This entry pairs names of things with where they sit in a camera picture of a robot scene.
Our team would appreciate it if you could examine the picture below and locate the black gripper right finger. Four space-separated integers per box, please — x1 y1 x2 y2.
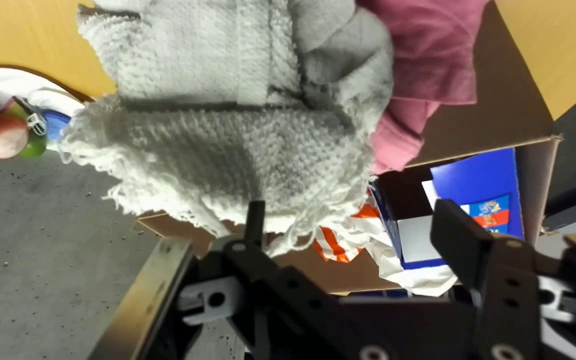
432 198 544 360

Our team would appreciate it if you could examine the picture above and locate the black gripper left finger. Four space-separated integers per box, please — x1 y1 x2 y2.
215 198 396 360

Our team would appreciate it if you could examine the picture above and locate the white knitted towel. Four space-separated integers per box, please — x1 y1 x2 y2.
56 0 396 258

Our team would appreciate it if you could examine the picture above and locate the pink cloth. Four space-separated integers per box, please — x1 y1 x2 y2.
355 0 493 175

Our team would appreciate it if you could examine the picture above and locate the blue printed box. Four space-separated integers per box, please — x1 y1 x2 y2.
427 145 527 244

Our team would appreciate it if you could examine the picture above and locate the open cardboard box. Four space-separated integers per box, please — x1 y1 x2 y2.
134 0 563 296

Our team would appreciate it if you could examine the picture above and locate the orange and white packet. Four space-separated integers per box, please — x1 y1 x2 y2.
310 202 383 266

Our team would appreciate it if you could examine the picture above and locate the dark blue white carton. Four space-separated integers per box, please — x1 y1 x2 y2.
367 170 452 272

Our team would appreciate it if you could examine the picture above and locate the white plate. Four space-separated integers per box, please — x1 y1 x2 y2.
0 66 87 145

